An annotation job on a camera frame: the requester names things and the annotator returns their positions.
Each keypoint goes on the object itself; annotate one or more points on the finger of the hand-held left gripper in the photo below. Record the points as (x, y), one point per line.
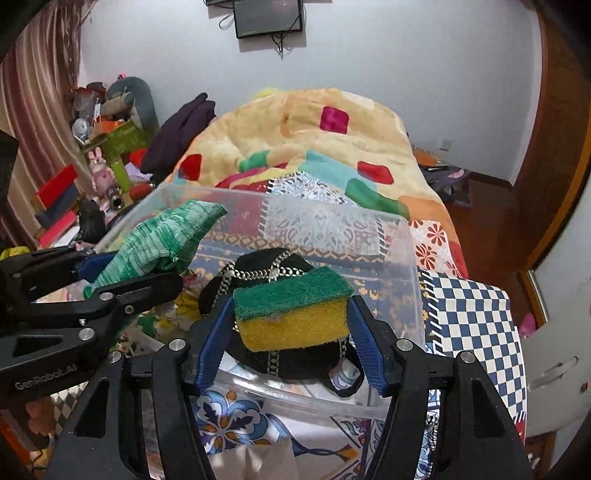
(138, 288)
(92, 266)

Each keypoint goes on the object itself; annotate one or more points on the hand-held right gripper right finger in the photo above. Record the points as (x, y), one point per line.
(367, 350)

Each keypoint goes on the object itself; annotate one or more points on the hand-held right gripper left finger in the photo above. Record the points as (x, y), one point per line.
(210, 350)

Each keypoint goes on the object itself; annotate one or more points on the green knitted cloth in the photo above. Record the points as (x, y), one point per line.
(157, 240)

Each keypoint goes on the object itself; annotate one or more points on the yellow and green sponge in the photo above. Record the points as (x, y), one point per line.
(286, 318)

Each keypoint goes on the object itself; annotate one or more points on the clear plastic storage box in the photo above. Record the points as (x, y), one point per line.
(323, 221)

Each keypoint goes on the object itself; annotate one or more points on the red flat box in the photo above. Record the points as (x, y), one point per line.
(55, 187)

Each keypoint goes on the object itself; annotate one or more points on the pink bunny toy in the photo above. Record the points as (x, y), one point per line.
(100, 173)

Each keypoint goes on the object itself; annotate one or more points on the blue white checkered cloth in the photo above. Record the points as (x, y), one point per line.
(471, 323)

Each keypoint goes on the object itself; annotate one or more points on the green cardboard box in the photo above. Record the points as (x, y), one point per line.
(120, 138)

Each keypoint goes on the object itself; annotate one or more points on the dark purple garment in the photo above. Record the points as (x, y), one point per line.
(178, 129)

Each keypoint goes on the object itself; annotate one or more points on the pink slipper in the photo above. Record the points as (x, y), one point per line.
(527, 326)

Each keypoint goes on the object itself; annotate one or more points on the grey plush toy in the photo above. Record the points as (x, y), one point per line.
(141, 99)

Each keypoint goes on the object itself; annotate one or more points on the striped brown curtain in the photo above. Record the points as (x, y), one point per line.
(37, 92)

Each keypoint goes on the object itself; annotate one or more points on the dark clothes pile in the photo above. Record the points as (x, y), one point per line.
(450, 184)

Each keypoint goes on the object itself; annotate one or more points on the white cabinet door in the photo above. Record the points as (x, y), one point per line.
(563, 332)

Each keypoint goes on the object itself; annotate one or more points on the yellow patchwork quilt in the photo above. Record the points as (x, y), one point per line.
(286, 124)

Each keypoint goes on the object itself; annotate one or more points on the wooden wardrobe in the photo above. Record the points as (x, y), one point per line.
(558, 161)

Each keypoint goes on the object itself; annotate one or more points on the white wall socket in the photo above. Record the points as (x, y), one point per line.
(444, 144)

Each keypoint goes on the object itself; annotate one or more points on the wall-mounted black television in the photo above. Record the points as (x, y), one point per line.
(268, 17)

